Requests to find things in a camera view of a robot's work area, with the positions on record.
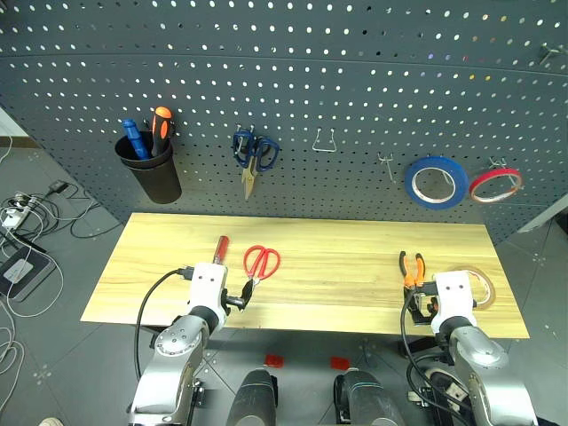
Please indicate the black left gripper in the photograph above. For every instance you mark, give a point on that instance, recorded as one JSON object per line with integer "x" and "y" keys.
{"x": 229, "y": 300}

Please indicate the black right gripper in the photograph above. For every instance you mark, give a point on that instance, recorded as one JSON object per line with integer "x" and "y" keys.
{"x": 421, "y": 296}

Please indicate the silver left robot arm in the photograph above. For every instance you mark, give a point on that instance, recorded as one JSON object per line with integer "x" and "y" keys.
{"x": 177, "y": 355}

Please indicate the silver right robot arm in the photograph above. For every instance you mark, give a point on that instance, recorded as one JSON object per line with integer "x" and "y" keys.
{"x": 479, "y": 364}

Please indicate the dark grey metal pegboard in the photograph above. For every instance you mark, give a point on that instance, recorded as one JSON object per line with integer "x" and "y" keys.
{"x": 284, "y": 89}

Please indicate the orange and black pliers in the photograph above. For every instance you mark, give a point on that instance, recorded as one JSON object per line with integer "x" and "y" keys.
{"x": 410, "y": 270}

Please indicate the red floor marker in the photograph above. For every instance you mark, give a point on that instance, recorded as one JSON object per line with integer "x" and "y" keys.
{"x": 274, "y": 360}
{"x": 340, "y": 363}

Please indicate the clear tan tape roll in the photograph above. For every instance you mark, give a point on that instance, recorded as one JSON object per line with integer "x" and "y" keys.
{"x": 487, "y": 288}

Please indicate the dark rounded shape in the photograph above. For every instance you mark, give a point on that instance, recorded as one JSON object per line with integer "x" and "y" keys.
{"x": 366, "y": 399}
{"x": 253, "y": 399}

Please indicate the blue tape roll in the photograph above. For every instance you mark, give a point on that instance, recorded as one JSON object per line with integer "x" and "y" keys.
{"x": 412, "y": 184}

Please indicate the red tape roll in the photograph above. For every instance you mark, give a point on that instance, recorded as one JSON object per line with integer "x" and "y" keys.
{"x": 477, "y": 184}

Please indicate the small silver peg hook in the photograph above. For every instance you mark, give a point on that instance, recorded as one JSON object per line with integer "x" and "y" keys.
{"x": 387, "y": 165}

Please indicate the black round cup holder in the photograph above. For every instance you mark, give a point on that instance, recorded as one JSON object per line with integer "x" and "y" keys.
{"x": 157, "y": 177}

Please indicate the silver double peg hook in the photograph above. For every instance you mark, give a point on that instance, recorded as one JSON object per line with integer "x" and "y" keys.
{"x": 499, "y": 164}

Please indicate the orange and black screwdriver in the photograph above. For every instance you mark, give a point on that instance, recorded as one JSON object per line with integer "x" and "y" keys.
{"x": 160, "y": 128}

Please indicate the black power adapter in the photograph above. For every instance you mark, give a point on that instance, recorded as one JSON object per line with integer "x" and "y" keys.
{"x": 57, "y": 186}

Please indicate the black flat box with label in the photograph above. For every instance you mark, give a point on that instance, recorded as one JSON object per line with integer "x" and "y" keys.
{"x": 22, "y": 270}

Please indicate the white shoe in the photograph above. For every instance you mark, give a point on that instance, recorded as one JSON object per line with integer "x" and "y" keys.
{"x": 51, "y": 421}

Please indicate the white power strip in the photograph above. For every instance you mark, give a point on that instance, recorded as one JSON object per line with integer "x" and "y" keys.
{"x": 15, "y": 218}

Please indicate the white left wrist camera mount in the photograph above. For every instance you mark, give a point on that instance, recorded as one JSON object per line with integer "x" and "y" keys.
{"x": 206, "y": 284}

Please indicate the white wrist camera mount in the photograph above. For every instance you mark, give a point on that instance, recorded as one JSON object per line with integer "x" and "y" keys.
{"x": 206, "y": 284}
{"x": 455, "y": 295}

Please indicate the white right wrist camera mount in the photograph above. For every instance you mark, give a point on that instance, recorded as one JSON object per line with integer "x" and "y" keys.
{"x": 455, "y": 295}

